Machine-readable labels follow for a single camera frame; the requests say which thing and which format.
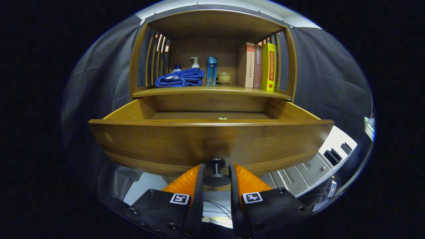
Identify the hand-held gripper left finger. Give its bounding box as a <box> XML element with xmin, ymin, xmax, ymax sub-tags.
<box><xmin>128</xmin><ymin>163</ymin><xmax>206</xmax><ymax>238</ymax></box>

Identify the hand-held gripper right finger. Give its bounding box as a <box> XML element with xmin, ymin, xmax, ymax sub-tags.
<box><xmin>228</xmin><ymin>163</ymin><xmax>312</xmax><ymax>239</ymax></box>

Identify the wooden drawer with black knob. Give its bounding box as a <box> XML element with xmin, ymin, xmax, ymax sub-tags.
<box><xmin>88</xmin><ymin>96</ymin><xmax>335</xmax><ymax>187</ymax></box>

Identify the wooden countertop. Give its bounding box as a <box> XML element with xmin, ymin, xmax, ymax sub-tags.
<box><xmin>133</xmin><ymin>85</ymin><xmax>293</xmax><ymax>101</ymax></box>

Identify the white side table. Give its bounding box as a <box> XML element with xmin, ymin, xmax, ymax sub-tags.
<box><xmin>261</xmin><ymin>125</ymin><xmax>358</xmax><ymax>198</ymax></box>

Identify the white plug adapter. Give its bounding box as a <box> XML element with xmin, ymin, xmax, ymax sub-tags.
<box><xmin>327</xmin><ymin>180</ymin><xmax>338</xmax><ymax>199</ymax></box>

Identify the folded blue towel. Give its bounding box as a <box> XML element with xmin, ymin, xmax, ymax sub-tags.
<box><xmin>155</xmin><ymin>68</ymin><xmax>205</xmax><ymax>88</ymax></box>

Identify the beige lidded teacup with saucer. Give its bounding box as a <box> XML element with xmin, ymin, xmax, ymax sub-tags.
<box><xmin>216</xmin><ymin>72</ymin><xmax>232</xmax><ymax>85</ymax></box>

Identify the blue glass bottle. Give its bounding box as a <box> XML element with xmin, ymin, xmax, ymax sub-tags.
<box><xmin>207</xmin><ymin>56</ymin><xmax>217</xmax><ymax>85</ymax></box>

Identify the beige book orange label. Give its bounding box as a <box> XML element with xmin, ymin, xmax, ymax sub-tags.
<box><xmin>237</xmin><ymin>42</ymin><xmax>255</xmax><ymax>88</ymax></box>

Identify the brown book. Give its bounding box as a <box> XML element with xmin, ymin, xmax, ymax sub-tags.
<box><xmin>253</xmin><ymin>45</ymin><xmax>263</xmax><ymax>89</ymax></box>

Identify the yellow book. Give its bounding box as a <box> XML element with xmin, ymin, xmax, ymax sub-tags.
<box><xmin>261</xmin><ymin>43</ymin><xmax>277</xmax><ymax>92</ymax></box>

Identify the black floor cable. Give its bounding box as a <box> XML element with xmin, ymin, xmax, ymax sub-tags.
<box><xmin>203</xmin><ymin>199</ymin><xmax>233</xmax><ymax>220</ymax></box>

